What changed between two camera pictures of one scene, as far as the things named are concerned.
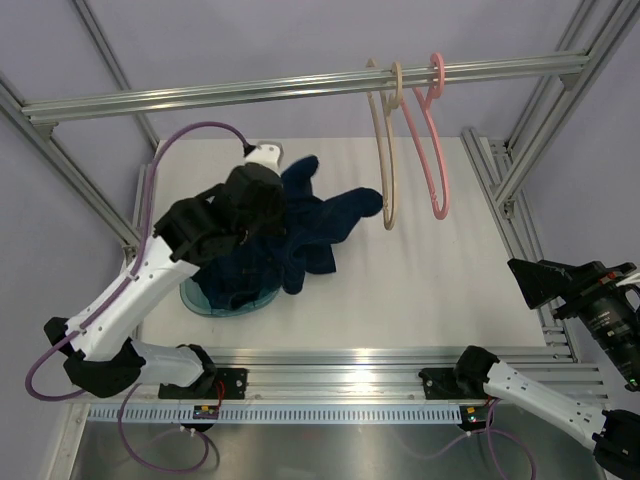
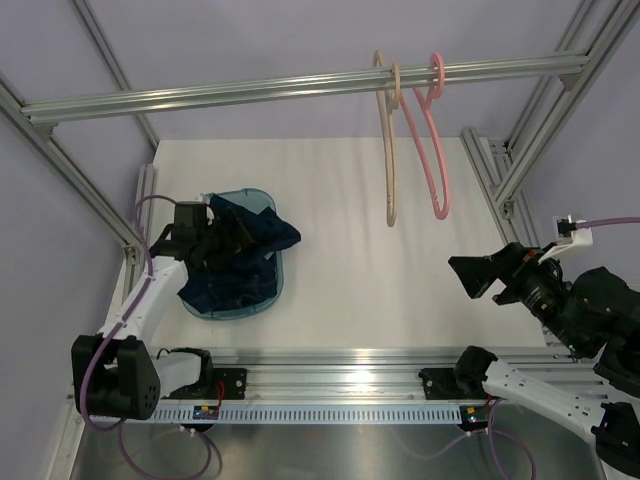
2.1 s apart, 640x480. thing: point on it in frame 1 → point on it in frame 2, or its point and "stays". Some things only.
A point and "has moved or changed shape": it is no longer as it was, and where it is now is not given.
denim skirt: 312,223 has moved or changed shape
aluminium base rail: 371,374 stays
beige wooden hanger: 387,108 has moved or changed shape
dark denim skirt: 240,278 stays
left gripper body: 269,224 → 219,245
